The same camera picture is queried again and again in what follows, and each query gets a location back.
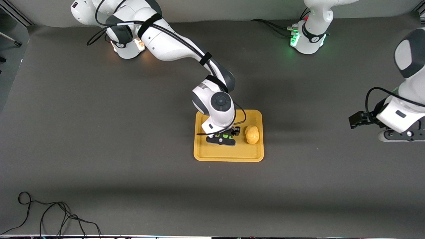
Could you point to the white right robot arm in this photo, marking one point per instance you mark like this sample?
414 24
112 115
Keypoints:
172 43

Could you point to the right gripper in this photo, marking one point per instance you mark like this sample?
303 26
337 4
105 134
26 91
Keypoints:
234 130

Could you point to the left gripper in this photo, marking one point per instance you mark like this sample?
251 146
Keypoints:
369 118

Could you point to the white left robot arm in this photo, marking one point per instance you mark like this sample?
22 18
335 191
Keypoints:
411 53

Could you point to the aluminium frame rail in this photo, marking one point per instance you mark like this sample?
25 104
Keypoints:
419 13
20 15

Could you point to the green apple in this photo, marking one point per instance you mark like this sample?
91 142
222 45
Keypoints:
226 135

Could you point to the yellow plastic tray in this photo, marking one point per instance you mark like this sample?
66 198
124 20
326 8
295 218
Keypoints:
229 152

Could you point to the yellow potato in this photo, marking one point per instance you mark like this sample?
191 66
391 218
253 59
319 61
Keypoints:
252 134

